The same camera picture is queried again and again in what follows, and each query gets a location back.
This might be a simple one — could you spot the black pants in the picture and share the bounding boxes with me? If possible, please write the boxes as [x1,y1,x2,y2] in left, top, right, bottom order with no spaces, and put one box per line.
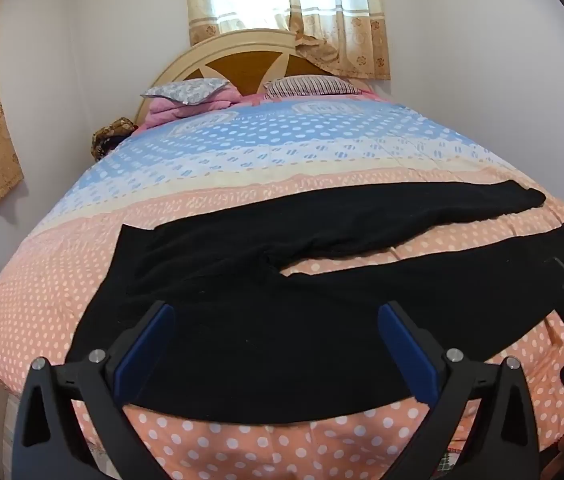
[64,179,564,425]

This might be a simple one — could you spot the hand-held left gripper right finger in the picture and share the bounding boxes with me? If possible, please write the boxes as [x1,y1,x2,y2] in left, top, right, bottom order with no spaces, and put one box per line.
[378,302,545,480]

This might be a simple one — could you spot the grey floral pillow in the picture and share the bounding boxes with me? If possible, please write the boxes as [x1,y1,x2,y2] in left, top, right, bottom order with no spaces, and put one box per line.
[140,78,230,107]

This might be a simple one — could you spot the striped pillow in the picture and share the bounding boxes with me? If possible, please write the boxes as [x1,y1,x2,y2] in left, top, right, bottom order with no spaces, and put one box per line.
[263,75,363,99]

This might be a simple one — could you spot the brown patterned bag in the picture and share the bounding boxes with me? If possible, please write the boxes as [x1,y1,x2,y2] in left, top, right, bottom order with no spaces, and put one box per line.
[92,117,137,162]

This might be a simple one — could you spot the polka dot bed blanket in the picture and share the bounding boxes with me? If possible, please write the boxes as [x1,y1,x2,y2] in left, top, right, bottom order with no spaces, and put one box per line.
[0,87,564,480]

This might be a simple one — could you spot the pink folded blanket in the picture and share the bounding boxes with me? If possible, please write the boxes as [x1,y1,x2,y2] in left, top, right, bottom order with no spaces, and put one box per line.
[134,85,243,133]

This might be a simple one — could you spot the plaid cloth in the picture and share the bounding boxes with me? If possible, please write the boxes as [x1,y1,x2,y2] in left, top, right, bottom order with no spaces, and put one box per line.
[438,446,467,475]

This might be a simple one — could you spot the wooden bed headboard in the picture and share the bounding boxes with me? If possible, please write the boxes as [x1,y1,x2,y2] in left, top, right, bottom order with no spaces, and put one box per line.
[134,28,345,126]

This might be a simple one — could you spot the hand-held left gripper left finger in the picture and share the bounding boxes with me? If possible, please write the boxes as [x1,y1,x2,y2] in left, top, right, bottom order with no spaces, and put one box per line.
[10,301,177,480]

